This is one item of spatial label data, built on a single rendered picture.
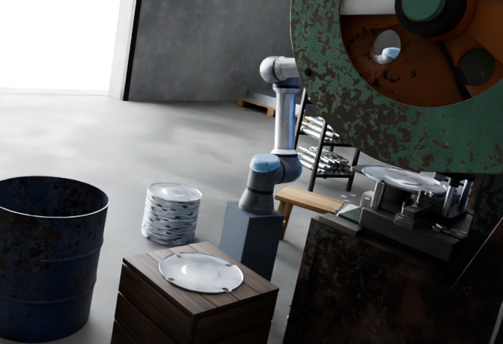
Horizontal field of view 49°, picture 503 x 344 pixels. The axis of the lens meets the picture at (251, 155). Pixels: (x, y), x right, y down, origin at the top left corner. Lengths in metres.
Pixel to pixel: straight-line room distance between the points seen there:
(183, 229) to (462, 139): 1.85
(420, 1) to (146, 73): 5.73
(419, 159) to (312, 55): 0.42
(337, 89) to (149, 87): 5.57
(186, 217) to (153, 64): 4.24
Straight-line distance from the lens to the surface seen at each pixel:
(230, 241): 2.35
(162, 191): 2.98
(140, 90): 6.91
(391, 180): 1.91
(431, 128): 1.42
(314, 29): 1.58
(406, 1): 1.40
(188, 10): 7.23
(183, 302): 1.75
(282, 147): 2.35
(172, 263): 1.96
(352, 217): 1.87
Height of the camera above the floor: 1.21
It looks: 14 degrees down
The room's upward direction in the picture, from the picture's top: 11 degrees clockwise
